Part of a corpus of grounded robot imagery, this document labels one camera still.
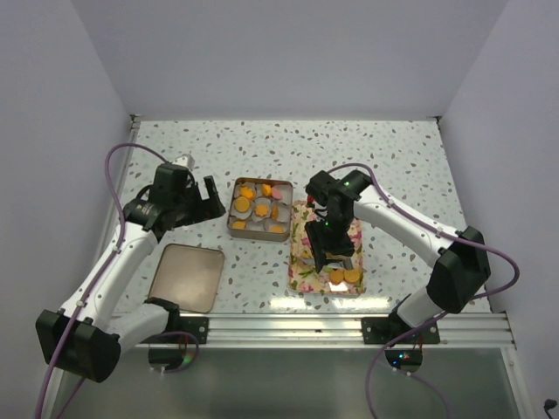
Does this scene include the floral rectangular tray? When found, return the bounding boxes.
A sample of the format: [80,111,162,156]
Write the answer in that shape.
[287,201,365,297]

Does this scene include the round sandwich cookie top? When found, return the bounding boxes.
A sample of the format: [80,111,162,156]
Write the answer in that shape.
[261,183,273,196]

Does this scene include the gold square tin lid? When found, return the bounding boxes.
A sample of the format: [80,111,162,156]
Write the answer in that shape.
[148,244,225,313]

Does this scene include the pink round cookie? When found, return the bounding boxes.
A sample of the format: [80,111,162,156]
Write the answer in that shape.
[272,187,284,200]

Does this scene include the aluminium frame rail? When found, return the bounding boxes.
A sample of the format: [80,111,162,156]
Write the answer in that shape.
[43,113,525,419]

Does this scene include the metal serving tongs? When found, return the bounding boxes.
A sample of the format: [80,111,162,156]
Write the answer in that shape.
[297,251,354,270]

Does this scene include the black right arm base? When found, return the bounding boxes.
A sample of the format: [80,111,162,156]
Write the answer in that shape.
[361,316,441,345]

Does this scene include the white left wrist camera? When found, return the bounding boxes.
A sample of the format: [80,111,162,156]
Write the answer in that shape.
[173,154,195,170]

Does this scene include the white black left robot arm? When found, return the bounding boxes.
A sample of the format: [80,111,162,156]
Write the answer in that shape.
[36,162,225,382]

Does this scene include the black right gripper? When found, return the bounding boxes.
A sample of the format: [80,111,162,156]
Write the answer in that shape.
[306,211,355,273]

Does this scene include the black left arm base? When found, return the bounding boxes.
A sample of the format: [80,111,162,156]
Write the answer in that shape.
[141,316,210,345]

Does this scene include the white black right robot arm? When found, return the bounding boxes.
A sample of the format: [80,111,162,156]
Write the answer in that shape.
[305,170,491,343]

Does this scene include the gold square cookie tin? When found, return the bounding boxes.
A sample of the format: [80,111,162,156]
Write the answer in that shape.
[227,177,293,242]

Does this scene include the orange fish shaped cookie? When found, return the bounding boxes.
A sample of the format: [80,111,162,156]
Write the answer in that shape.
[239,186,255,200]

